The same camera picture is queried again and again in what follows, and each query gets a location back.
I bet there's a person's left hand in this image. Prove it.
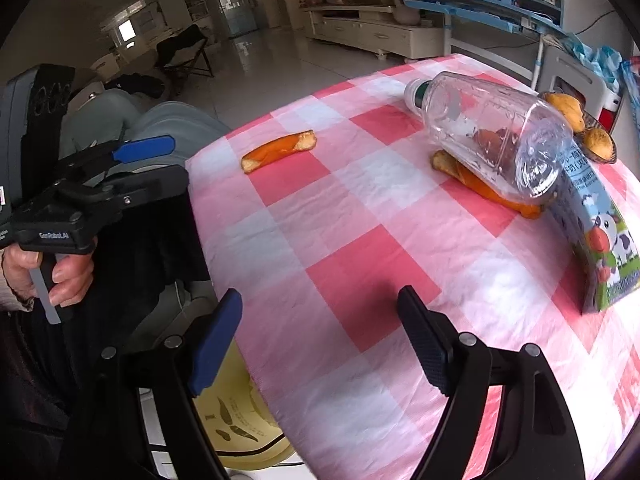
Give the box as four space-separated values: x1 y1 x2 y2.
1 236 97 309

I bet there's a red white checkered tablecloth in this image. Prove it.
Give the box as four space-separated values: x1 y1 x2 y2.
186 54 639 479

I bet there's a yellow trash bucket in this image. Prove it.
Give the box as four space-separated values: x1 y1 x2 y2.
194 344 294 470

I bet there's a light blue sofa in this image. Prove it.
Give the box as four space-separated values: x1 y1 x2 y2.
58 89 230 171

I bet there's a black folding chair far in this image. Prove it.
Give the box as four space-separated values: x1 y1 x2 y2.
154 24 214 88

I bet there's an orange peel piece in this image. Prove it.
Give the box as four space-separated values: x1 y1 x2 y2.
241 130 317 174

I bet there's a white plastic stool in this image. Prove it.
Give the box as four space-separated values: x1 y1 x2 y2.
536 47 620 131

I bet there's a clear plastic water bottle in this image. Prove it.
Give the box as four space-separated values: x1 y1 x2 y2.
404 72 573 206

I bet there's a cream tv cabinet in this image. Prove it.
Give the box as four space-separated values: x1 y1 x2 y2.
302 6 445 60

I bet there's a blue children's study desk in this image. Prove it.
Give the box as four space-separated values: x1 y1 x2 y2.
405 0 566 89

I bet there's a pale kettlebell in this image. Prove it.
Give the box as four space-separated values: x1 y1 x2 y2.
393 0 421 26

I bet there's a light blue plastic bag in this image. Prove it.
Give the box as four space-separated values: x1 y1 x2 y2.
561 34 624 94

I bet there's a blue green milk carton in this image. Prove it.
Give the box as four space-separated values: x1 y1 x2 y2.
550 144 639 313

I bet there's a yellow mango right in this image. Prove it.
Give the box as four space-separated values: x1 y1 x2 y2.
582 128 615 160

